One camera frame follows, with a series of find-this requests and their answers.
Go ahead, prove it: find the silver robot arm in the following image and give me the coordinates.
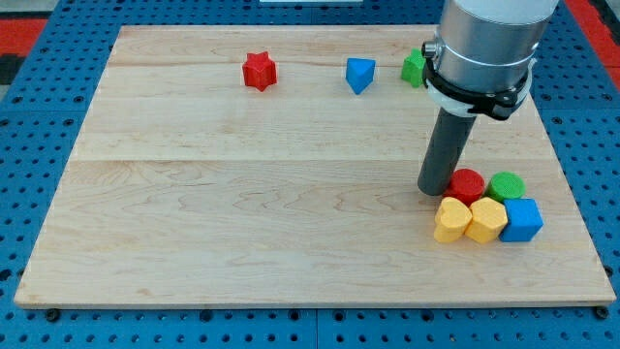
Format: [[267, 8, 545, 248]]
[[421, 0, 558, 121]]

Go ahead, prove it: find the red star block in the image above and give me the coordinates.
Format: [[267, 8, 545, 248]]
[[242, 51, 277, 92]]

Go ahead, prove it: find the green star block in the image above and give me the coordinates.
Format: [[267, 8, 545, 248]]
[[401, 48, 425, 88]]

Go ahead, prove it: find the wooden board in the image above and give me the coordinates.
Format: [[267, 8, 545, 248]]
[[15, 25, 616, 309]]

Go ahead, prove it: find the blue triangle block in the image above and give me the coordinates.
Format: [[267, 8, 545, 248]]
[[345, 57, 376, 95]]

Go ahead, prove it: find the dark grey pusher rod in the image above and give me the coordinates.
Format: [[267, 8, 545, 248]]
[[418, 109, 476, 196]]

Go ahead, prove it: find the yellow heart block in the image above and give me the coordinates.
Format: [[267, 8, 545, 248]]
[[433, 197, 473, 243]]

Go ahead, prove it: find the red cylinder block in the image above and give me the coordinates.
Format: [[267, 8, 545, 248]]
[[443, 169, 485, 206]]

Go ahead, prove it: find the yellow hexagon block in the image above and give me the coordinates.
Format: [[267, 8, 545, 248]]
[[465, 198, 508, 243]]

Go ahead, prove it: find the green cylinder block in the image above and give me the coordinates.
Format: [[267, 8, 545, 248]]
[[484, 172, 526, 203]]

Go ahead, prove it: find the blue cube block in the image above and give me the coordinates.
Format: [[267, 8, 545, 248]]
[[499, 198, 543, 242]]

